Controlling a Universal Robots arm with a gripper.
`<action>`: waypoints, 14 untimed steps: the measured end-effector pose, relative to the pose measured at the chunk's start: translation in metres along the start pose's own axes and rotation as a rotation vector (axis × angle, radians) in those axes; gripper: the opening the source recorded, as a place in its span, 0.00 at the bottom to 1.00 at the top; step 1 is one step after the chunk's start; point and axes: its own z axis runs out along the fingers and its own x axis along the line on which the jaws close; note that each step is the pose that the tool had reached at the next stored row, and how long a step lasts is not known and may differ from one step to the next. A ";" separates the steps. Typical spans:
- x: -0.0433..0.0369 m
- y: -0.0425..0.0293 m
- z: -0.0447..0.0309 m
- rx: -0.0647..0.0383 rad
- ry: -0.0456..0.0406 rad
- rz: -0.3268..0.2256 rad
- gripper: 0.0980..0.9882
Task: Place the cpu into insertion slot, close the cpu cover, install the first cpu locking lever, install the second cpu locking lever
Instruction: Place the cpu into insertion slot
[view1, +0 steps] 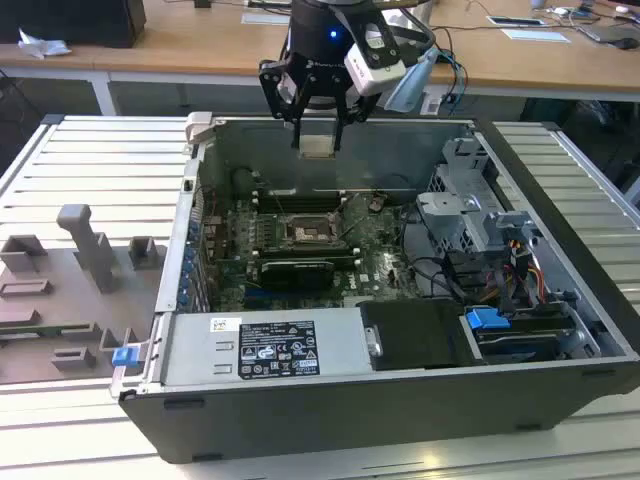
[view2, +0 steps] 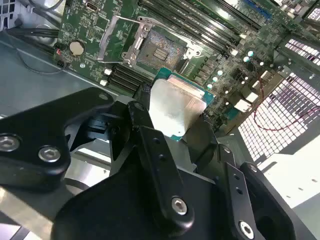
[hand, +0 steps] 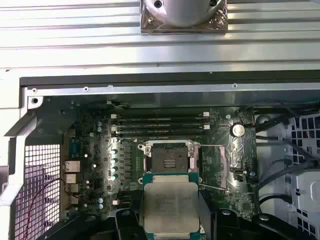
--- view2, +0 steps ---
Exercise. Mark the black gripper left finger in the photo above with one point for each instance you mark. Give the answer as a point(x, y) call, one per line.
point(30, 120)

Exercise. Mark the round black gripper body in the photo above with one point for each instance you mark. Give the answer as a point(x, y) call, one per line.
point(112, 212)

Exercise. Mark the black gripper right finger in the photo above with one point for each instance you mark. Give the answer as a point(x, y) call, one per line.
point(241, 207)

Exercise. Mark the silver CPU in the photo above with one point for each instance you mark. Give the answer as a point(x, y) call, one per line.
point(172, 105)

